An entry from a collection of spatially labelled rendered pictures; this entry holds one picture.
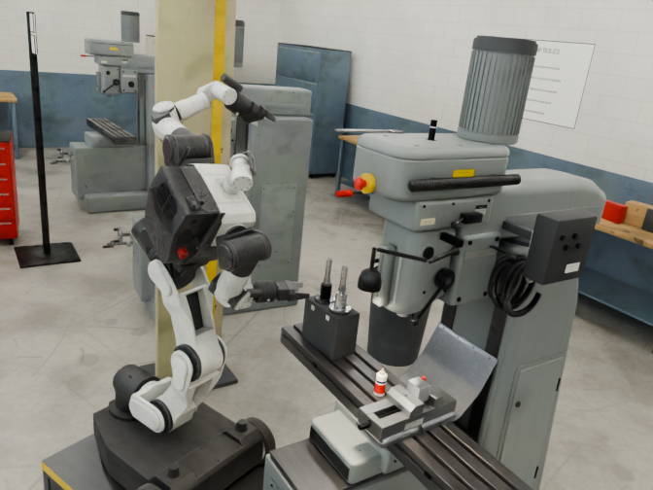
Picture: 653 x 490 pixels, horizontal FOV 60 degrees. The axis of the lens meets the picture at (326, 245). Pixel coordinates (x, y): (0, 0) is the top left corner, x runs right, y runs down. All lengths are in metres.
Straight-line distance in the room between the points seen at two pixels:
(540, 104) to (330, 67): 3.55
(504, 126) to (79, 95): 9.16
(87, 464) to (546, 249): 1.99
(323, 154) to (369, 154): 7.56
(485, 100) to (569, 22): 4.88
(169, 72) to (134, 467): 1.92
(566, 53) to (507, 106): 4.82
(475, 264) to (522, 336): 0.39
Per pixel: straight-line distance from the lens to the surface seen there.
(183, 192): 1.79
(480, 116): 1.92
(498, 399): 2.35
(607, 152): 6.37
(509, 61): 1.91
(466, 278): 1.98
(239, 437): 2.45
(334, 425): 2.19
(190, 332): 2.11
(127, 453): 2.47
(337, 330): 2.28
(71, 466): 2.72
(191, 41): 3.23
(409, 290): 1.86
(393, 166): 1.64
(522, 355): 2.30
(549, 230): 1.81
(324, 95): 9.10
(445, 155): 1.71
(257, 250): 1.77
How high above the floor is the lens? 2.15
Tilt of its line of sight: 20 degrees down
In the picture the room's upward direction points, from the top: 6 degrees clockwise
